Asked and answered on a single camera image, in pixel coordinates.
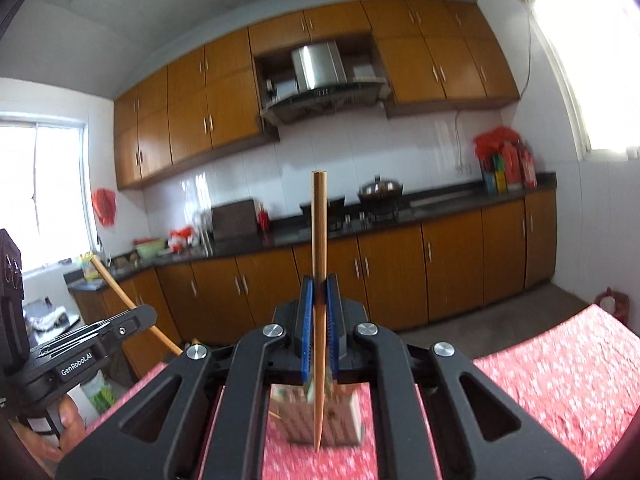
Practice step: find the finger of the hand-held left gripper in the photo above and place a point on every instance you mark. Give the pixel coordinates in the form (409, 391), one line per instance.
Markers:
(120, 327)

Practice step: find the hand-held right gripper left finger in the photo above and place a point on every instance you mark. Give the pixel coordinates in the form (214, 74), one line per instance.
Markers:
(306, 330)

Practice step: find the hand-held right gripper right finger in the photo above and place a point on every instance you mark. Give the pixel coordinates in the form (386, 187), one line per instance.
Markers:
(334, 330)

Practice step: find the wooden chopstick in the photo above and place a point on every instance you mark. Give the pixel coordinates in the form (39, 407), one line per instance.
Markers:
(112, 282)
(319, 225)

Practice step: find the beige slatted utensil holder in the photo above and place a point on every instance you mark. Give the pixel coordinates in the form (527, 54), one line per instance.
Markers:
(340, 420)

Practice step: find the person's left hand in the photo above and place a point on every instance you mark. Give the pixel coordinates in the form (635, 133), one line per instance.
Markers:
(70, 417)

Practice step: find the yellow bottle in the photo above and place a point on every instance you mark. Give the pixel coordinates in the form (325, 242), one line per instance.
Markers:
(90, 270)

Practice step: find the green and white plastic bottle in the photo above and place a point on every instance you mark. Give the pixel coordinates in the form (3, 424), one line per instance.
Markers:
(100, 392)

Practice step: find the green bowl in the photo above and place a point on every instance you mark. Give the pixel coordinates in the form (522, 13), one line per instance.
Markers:
(150, 250)

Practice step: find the dark kitchen countertop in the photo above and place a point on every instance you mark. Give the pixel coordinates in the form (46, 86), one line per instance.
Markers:
(280, 237)

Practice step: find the red and white packet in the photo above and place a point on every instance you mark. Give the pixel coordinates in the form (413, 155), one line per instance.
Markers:
(181, 239)

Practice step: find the gas stove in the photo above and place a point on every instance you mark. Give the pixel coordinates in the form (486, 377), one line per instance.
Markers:
(360, 219)

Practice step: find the red chopstick holder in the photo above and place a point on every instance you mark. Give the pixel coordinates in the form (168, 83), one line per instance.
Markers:
(263, 217)

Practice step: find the hanging red plastic bag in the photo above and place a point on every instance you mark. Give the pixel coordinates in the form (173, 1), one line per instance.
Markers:
(104, 206)

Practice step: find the wooden lower kitchen cabinets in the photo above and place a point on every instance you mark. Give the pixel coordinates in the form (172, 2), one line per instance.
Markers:
(450, 270)

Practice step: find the wooden kitchen cabinets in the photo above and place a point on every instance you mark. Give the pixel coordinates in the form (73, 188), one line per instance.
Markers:
(190, 110)
(450, 270)

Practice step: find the brown box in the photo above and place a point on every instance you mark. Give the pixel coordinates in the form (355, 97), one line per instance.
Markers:
(234, 220)

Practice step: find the wok with metal lid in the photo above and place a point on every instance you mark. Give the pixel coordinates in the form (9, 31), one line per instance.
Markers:
(381, 191)

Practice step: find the red floral tablecloth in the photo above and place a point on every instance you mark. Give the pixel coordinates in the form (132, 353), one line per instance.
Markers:
(550, 385)

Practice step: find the colourful knife block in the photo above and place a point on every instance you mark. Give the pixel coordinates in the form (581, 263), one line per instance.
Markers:
(495, 175)

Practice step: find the wooden upper kitchen cabinets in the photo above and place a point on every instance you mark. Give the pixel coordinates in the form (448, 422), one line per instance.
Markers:
(190, 110)

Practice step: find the red bottles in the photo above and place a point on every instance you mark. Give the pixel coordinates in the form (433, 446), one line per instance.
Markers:
(522, 170)

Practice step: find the steel range hood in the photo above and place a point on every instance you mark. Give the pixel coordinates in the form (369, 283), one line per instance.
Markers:
(317, 75)

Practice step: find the red bag on floor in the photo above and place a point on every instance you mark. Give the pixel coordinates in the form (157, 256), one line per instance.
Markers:
(615, 305)

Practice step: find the bright side window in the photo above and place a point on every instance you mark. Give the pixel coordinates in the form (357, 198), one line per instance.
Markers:
(595, 50)

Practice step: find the window with metal frame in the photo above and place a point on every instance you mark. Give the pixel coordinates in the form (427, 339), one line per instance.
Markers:
(45, 195)

